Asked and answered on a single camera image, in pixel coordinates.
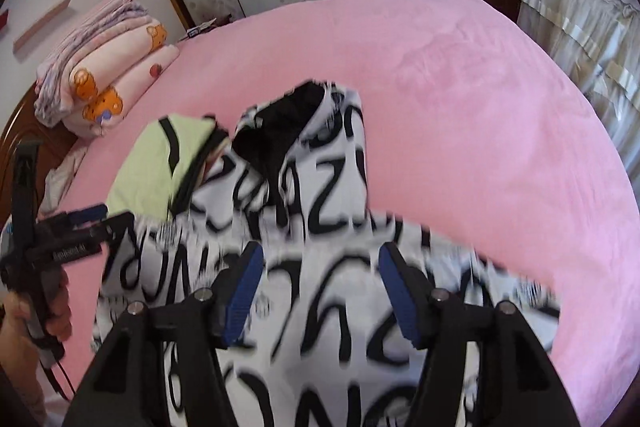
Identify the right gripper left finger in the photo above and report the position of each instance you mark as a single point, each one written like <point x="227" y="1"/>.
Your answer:
<point x="125" y="384"/>

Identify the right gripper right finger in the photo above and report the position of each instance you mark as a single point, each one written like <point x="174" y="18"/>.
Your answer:
<point x="517" y="384"/>

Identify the light green garment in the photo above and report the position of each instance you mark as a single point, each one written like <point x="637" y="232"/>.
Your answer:
<point x="164" y="166"/>

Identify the black white graffiti print garment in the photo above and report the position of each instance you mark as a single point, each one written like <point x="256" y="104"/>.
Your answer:
<point x="321" y="346"/>

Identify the person's left hand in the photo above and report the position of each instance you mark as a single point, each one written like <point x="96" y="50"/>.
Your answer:
<point x="19" y="355"/>

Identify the small white cloth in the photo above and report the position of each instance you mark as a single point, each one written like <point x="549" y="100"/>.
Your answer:
<point x="59" y="180"/>

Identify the dark wooden headboard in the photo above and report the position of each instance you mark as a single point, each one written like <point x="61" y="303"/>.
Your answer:
<point x="23" y="126"/>

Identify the pink bear print folded quilt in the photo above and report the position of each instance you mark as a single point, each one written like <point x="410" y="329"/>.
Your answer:
<point x="101" y="84"/>

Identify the purple striped folded blanket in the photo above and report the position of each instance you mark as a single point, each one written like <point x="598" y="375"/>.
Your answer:
<point x="104" y="22"/>

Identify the pink bed sheet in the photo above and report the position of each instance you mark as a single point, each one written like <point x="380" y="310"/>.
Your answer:
<point x="471" y="129"/>

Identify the pink wall shelf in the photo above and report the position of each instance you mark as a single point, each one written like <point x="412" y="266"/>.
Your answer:
<point x="40" y="23"/>

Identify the red wall shelf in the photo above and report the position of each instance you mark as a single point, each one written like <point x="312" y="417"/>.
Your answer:
<point x="4" y="19"/>

